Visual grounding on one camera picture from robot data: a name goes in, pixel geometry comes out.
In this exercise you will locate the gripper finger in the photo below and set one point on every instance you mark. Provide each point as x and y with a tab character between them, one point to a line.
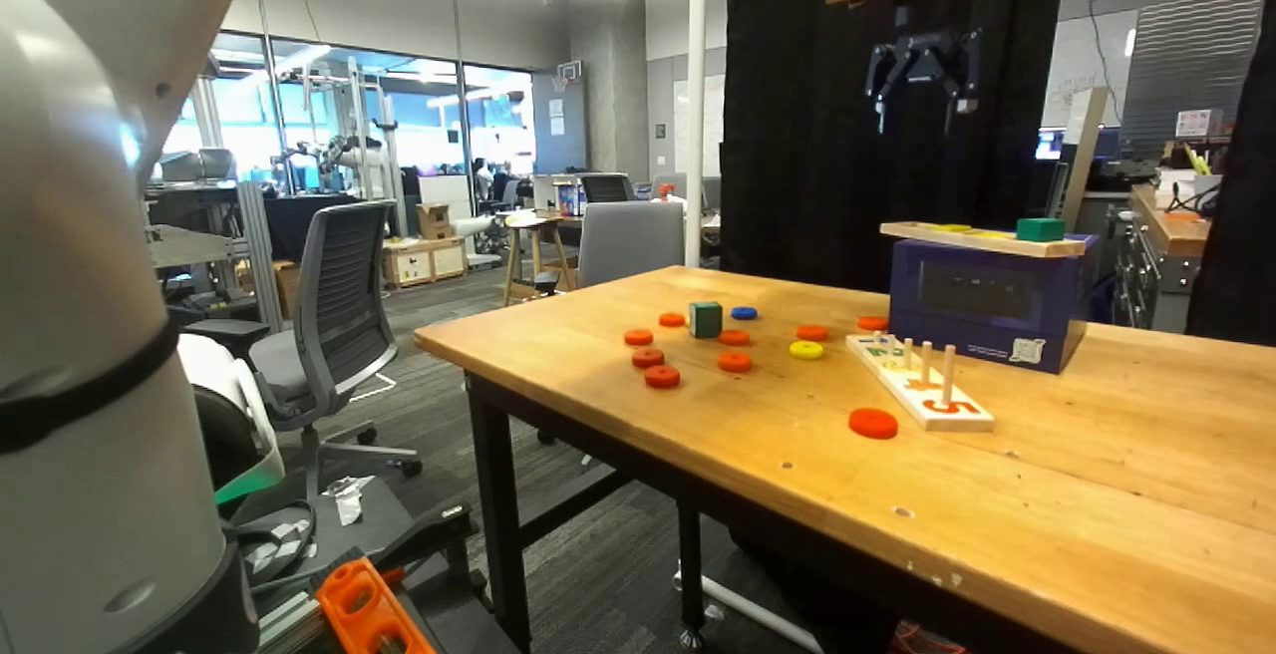
967	66
881	71

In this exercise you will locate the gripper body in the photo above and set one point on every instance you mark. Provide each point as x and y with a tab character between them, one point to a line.
927	36

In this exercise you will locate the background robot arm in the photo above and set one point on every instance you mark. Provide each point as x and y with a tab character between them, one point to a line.
329	151

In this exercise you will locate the yellow square piece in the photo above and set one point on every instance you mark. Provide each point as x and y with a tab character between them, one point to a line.
952	228

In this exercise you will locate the wooden board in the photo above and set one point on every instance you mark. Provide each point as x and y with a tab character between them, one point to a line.
982	240

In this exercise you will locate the white peg board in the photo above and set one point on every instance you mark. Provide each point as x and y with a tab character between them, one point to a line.
932	397

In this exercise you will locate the wide black curtain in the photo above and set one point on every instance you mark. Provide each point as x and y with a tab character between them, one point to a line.
797	136

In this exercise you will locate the whiteboard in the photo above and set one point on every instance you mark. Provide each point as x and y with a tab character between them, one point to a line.
1087	66

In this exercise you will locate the leaning wooden plank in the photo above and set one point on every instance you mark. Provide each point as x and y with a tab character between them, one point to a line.
1085	151

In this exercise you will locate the green block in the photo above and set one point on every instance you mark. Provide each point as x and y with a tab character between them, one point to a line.
1041	229

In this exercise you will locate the white pole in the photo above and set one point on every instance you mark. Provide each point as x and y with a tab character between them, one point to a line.
697	96

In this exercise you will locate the grey ribbed panel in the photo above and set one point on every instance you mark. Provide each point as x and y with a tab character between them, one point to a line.
1191	66

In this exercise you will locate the purple box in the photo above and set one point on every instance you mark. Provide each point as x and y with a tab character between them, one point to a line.
982	300

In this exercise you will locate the wooden workbench with drawers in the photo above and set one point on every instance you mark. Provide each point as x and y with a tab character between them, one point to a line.
1161	255

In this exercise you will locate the grey chair back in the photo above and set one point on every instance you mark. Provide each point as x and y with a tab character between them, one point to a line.
631	243

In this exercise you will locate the green cube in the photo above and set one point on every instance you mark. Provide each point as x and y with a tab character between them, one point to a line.
705	320

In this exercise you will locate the narrow black curtain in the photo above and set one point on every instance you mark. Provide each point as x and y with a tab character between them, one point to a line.
1241	215

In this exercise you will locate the basketball hoop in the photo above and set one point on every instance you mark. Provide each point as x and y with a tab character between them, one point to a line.
568	76

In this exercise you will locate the wooden stool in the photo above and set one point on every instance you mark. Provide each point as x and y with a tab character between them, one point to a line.
538	235

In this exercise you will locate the cardboard box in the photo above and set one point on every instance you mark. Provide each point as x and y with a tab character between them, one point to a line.
435	220

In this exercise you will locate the wooden crate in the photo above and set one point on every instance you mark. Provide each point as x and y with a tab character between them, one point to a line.
427	261

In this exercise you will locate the white stand base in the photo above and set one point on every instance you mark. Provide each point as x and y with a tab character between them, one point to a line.
758	614

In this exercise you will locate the grey office chair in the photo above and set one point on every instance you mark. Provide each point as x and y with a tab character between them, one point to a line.
334	315

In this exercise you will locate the crumpled white paper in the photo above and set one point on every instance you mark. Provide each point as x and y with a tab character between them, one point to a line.
349	496

